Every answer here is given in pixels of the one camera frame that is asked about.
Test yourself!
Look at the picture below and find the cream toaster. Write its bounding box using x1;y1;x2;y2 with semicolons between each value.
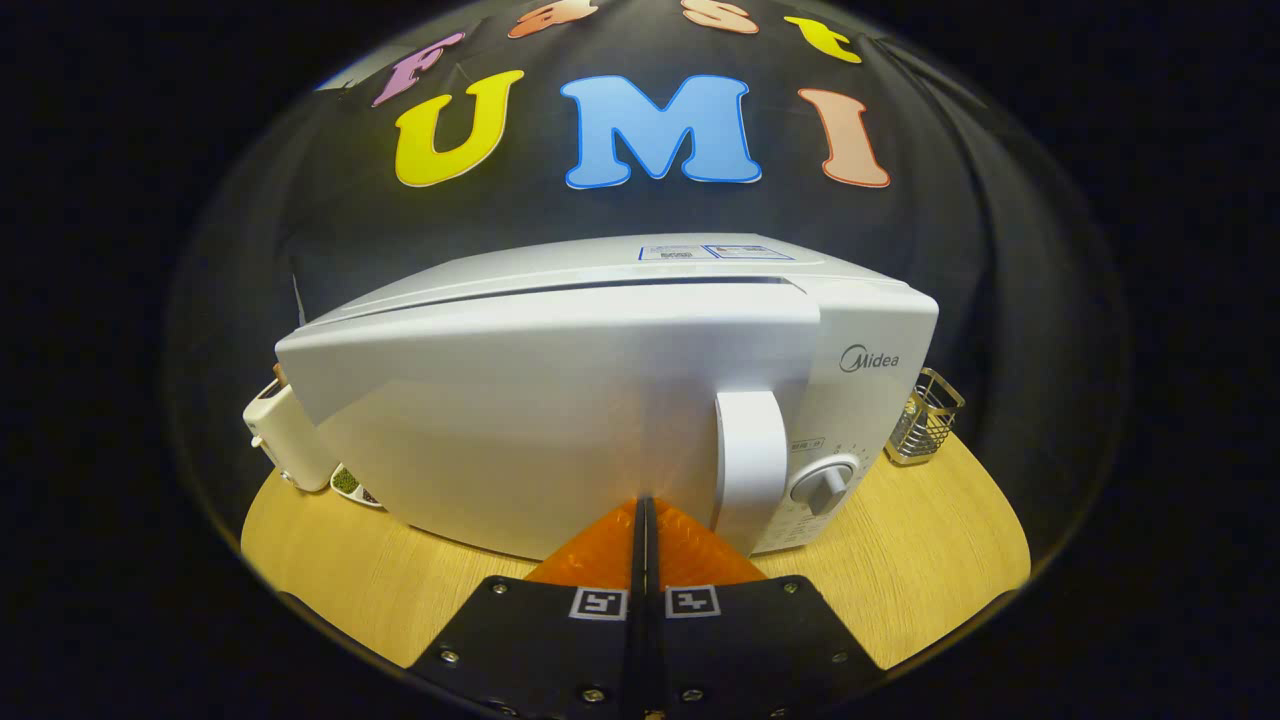
243;378;334;493

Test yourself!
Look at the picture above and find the wire mesh holder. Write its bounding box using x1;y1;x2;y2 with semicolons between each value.
885;367;966;467

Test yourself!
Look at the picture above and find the white microwave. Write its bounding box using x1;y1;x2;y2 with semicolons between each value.
275;233;941;563

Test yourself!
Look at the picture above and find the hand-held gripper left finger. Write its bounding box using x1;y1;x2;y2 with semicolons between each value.
410;497;646;720

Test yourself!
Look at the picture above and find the small dish of green food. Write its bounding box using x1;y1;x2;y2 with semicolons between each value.
330;462;386;509

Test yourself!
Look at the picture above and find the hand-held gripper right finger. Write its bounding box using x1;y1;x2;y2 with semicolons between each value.
648;497;886;720

